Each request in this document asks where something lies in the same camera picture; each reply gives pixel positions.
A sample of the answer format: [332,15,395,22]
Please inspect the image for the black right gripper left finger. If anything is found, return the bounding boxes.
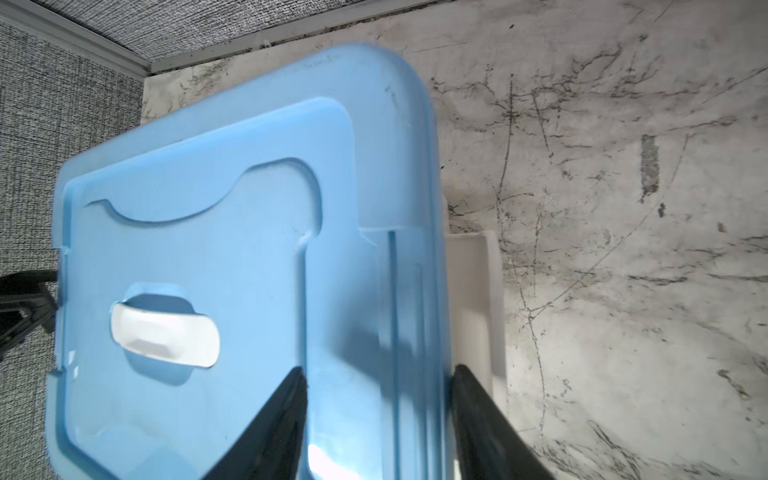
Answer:
[205,366,308,479]

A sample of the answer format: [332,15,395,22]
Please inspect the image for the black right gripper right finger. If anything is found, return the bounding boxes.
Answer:
[450,364,554,480]

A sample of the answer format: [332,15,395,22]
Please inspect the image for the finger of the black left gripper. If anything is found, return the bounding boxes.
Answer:
[1,270,58,359]

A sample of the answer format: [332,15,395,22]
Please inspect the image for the white plastic storage bin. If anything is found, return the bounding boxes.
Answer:
[446,231,508,412]

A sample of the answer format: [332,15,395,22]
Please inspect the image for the blue plastic bin lid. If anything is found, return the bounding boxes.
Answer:
[45,44,454,479]

